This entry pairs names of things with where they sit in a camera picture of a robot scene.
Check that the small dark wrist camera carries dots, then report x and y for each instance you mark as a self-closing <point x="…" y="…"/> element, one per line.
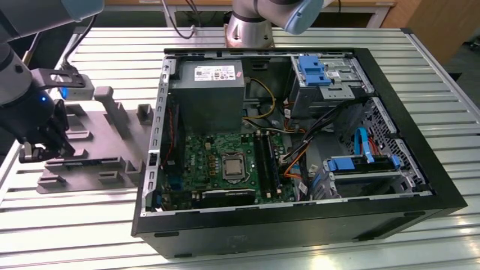
<point x="32" y="153"/>

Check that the blue video port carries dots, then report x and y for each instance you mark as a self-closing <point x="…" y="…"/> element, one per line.
<point x="175" y="184"/>

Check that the metal drive cage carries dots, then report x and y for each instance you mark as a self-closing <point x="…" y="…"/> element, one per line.
<point x="338" y="92"/>

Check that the black graphics card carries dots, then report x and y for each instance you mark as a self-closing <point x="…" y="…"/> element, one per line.
<point x="228" y="199"/>

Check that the brown wooden cabinet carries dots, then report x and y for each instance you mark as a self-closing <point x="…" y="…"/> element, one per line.
<point x="431" y="25"/>

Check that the grey parts rack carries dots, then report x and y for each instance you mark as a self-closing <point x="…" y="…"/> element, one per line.
<point x="98" y="135"/>

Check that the white-latched RAM slot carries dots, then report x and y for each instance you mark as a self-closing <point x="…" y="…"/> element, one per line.
<point x="279" y="191"/>
<point x="264" y="168"/>

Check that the silver CPU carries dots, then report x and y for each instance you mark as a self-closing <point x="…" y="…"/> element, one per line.
<point x="235" y="168"/>

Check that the white desk frame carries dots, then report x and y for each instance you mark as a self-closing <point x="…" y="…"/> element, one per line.
<point x="171" y="17"/>

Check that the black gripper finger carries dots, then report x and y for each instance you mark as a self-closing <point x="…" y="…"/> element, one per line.
<point x="58" y="140"/>
<point x="62" y="112"/>

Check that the black case fan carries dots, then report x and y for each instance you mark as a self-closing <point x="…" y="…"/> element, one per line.
<point x="178" y="135"/>

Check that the metal disk bay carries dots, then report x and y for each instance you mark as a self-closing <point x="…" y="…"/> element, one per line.
<point x="367" y="175"/>

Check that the grey power supply unit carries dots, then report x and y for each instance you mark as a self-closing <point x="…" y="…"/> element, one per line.
<point x="206" y="109"/>

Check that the green motherboard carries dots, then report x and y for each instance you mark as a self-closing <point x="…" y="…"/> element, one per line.
<point x="199" y="152"/>

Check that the black CPU socket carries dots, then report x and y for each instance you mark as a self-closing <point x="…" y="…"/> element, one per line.
<point x="234" y="156"/>

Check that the black PC case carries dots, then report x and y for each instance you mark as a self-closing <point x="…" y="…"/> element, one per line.
<point x="263" y="233"/>

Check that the blue disk carrier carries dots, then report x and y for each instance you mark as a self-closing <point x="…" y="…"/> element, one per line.
<point x="342" y="164"/>

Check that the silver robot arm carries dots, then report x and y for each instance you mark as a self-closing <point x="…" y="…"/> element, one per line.
<point x="247" y="25"/>

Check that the blue drive bracket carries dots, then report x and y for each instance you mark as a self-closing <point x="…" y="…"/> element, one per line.
<point x="312" y="76"/>

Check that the black camera bracket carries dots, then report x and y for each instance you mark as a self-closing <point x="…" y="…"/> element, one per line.
<point x="42" y="77"/>

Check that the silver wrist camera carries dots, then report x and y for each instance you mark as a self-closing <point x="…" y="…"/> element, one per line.
<point x="80" y="94"/>

